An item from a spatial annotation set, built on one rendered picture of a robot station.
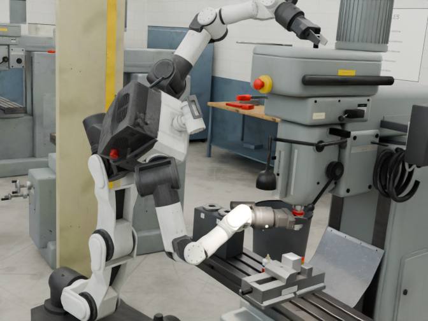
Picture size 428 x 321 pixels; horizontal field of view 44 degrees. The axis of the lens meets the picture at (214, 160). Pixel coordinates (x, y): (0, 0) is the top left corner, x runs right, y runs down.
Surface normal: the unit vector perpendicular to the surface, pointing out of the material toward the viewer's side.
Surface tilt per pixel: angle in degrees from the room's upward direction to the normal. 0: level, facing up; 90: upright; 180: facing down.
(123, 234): 81
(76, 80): 90
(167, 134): 58
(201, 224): 90
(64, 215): 90
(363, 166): 90
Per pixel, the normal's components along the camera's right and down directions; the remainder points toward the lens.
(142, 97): 0.67, -0.35
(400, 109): 0.58, 0.22
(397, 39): -0.81, 0.08
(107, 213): -0.66, 0.13
